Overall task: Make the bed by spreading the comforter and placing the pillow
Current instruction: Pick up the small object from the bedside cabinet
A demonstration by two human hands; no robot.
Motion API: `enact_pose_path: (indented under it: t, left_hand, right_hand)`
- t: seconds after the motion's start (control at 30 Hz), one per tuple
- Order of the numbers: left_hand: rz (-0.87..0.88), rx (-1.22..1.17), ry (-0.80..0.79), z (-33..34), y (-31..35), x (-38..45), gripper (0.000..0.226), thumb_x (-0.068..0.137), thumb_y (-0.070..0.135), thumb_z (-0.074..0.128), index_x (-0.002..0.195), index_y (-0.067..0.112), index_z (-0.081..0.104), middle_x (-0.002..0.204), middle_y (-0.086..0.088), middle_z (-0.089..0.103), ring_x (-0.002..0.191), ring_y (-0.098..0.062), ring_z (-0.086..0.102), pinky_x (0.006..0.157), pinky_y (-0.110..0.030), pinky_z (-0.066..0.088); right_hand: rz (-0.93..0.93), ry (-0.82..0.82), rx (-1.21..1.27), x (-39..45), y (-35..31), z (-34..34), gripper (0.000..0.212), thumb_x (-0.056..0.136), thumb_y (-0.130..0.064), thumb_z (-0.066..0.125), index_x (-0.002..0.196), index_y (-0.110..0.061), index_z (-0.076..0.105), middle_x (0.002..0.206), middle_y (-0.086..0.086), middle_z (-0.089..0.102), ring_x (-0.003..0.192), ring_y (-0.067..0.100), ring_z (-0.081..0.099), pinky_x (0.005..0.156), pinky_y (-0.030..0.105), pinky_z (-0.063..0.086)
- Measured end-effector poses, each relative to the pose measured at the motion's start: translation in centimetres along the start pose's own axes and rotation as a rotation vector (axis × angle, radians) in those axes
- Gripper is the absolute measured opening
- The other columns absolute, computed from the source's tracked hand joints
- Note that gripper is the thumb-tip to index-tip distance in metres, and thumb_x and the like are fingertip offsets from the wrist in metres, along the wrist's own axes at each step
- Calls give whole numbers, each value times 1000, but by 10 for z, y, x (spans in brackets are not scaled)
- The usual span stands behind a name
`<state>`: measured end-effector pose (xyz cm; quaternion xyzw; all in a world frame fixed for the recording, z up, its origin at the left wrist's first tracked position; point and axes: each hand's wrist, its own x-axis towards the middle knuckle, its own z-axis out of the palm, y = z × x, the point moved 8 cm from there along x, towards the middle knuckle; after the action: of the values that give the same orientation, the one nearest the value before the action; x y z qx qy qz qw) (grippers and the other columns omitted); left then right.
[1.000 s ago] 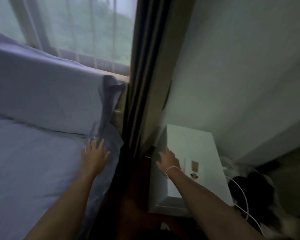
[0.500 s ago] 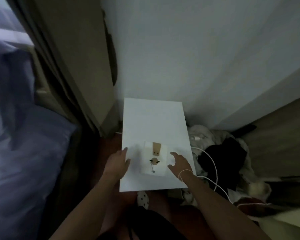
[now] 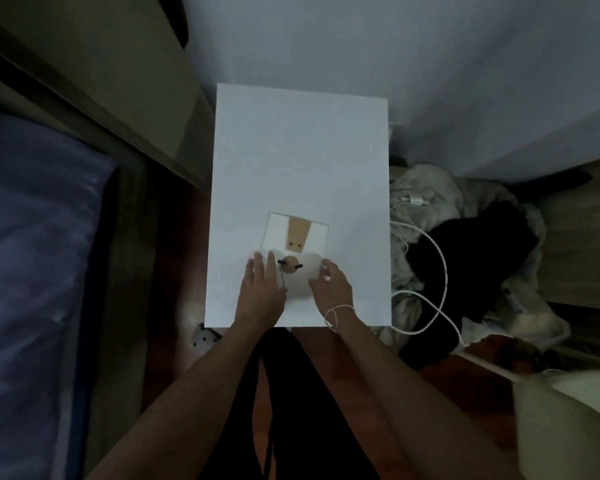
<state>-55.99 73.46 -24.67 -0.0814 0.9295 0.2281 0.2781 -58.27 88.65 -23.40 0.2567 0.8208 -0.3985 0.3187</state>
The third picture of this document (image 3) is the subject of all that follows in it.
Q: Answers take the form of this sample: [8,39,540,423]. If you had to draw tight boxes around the person's left hand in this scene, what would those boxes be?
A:
[234,250,289,326]

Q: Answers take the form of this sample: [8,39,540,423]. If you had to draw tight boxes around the person's right hand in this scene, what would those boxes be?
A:
[307,259,357,326]

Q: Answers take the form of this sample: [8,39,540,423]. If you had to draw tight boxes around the white and wood desk lamp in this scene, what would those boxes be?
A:
[262,212,330,302]

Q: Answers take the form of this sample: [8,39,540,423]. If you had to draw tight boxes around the person's right forearm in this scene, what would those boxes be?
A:
[328,317,527,480]

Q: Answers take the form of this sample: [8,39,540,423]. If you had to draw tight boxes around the person's left forearm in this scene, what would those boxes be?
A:
[86,320,282,480]

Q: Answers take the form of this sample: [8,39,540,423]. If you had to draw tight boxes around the small grey plush toy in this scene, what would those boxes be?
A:
[192,322,223,351]

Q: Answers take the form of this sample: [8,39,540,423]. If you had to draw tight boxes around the person's black trousers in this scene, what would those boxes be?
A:
[200,327,383,480]

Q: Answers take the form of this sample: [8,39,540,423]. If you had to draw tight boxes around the beige crumpled cloth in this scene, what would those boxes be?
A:
[380,164,572,355]

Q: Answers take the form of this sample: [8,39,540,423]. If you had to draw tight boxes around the blue bed sheet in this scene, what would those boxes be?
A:
[0,107,119,480]

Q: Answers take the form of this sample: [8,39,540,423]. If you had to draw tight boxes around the beige headboard panel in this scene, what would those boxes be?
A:
[0,0,216,190]

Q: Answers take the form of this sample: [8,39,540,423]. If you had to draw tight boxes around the beige cabinet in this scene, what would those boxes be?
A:
[535,154,600,308]

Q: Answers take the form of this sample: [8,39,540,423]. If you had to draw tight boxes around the white round container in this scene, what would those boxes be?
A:
[511,369,600,480]

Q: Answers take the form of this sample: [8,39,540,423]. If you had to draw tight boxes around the white string bracelet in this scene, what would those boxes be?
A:
[324,304,357,331]

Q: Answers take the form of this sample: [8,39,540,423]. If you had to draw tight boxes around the white charging cable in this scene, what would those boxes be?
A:
[389,196,522,386]

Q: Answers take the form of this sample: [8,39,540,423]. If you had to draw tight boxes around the dark wooden bed frame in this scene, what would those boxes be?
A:
[62,70,201,480]

